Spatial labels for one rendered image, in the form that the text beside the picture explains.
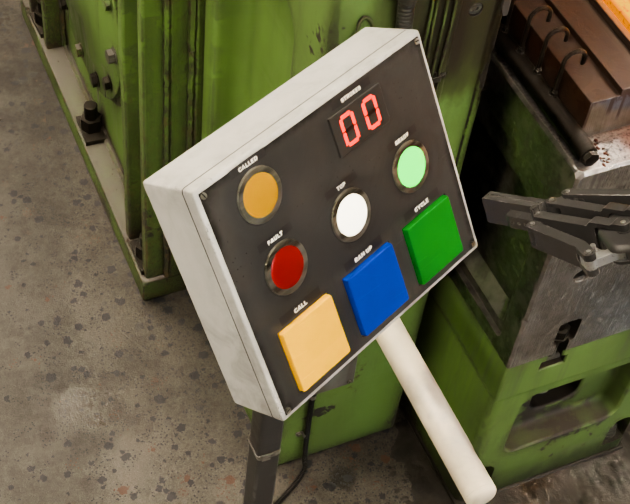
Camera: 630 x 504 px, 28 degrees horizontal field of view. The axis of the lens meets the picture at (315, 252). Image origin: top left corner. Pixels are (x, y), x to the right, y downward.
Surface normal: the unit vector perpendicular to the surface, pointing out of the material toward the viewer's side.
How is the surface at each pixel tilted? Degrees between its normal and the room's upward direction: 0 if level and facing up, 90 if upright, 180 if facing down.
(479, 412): 89
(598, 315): 90
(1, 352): 0
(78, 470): 0
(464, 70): 90
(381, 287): 60
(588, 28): 0
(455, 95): 90
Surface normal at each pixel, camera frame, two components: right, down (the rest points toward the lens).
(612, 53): 0.09, -0.63
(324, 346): 0.69, 0.17
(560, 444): 0.40, 0.73
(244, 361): -0.66, 0.54
